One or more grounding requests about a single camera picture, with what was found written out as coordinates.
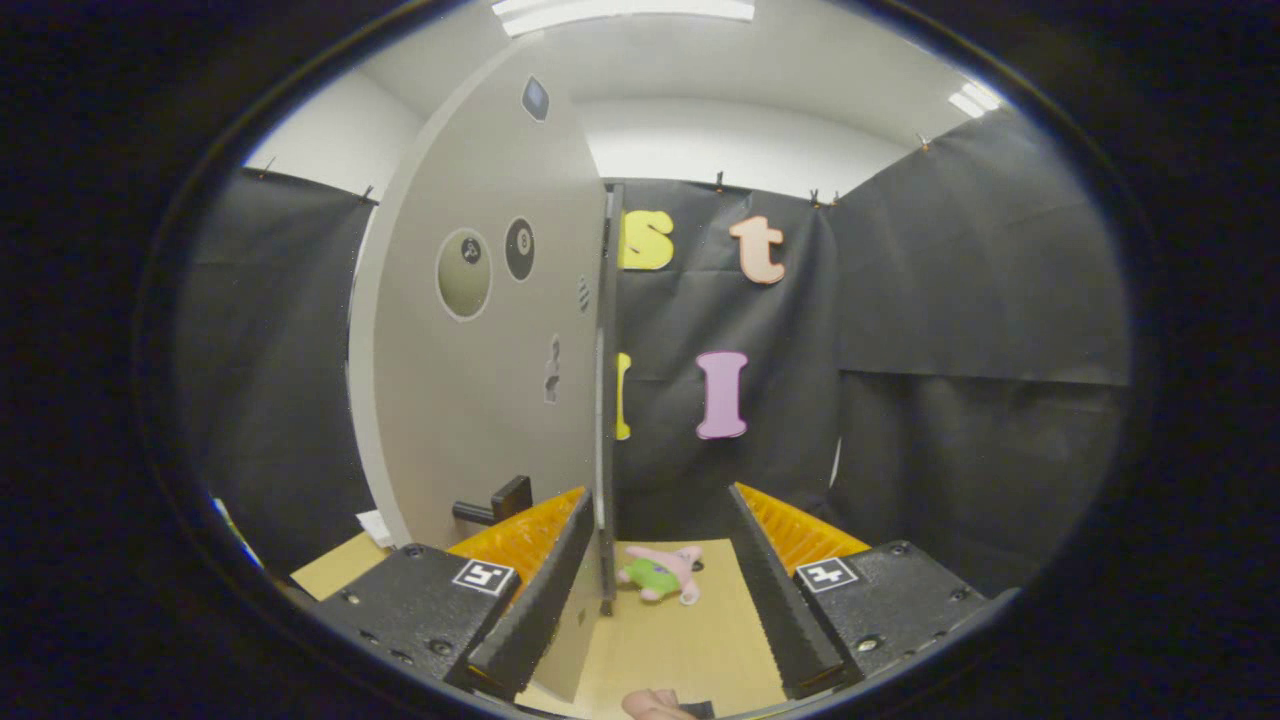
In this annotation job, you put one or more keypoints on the pink and green plush toy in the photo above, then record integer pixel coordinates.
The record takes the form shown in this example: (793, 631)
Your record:
(655, 577)

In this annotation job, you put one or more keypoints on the long ceiling light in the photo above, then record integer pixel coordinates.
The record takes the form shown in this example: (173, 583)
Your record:
(625, 12)

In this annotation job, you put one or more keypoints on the grey shoe cabinet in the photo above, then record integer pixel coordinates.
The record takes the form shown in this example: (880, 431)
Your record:
(607, 400)

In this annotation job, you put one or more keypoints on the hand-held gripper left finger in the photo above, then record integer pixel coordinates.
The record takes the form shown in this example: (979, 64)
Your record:
(545, 600)

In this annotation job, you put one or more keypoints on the small ceiling light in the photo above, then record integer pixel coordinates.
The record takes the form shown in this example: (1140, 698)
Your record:
(975, 99)

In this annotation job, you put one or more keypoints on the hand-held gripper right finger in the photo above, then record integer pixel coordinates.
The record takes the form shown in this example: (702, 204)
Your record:
(775, 600)

